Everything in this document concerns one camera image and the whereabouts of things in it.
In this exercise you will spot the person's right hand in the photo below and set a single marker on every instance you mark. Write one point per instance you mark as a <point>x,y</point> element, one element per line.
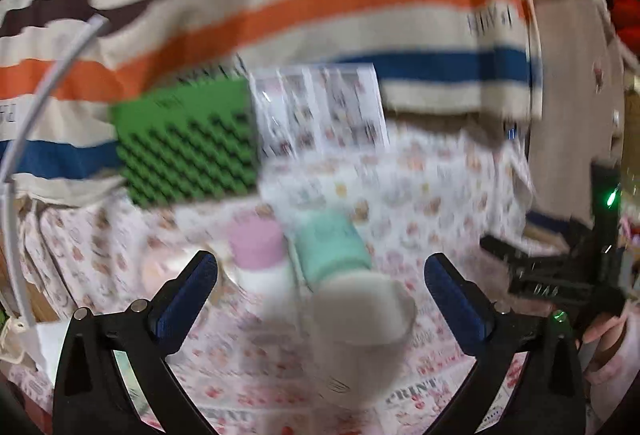
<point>612,355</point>

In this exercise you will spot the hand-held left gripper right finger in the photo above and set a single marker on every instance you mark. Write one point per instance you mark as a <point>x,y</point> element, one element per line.
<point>455,300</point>

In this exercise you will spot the red object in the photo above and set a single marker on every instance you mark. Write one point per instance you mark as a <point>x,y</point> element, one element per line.
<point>627,10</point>

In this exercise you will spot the pink and white cup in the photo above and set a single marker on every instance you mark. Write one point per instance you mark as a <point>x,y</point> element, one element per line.
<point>255,242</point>

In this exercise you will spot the mint green cup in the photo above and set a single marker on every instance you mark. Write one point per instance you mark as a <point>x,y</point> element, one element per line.
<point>327,245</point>

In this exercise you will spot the striped blanket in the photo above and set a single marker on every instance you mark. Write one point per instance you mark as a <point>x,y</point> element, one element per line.
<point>300,15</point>

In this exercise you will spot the floral printed bedsheet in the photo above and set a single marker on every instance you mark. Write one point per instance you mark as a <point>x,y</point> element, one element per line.
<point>425,195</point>

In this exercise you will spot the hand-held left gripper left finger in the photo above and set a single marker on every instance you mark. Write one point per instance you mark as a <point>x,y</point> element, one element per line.
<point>187,300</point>

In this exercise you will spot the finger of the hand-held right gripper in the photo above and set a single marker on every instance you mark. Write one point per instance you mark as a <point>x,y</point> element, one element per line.
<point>545,287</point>
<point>510,251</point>

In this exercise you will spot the clear printed plastic packet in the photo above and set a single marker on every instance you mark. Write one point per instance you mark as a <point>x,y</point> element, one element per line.
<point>320,110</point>

